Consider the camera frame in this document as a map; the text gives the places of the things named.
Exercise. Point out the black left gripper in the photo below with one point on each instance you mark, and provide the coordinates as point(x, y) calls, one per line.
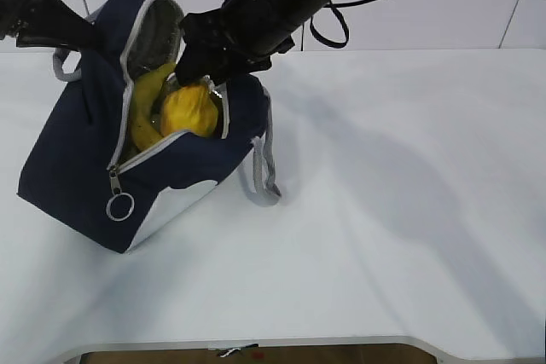
point(60, 26)

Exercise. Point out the yellow pear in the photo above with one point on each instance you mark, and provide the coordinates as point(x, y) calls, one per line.
point(190, 108)

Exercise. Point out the navy blue lunch bag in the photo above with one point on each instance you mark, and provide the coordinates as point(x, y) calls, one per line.
point(125, 150)

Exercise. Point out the yellow banana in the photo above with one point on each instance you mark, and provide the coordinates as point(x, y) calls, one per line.
point(146, 90)

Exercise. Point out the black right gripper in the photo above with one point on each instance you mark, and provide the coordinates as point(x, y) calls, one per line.
point(252, 28)

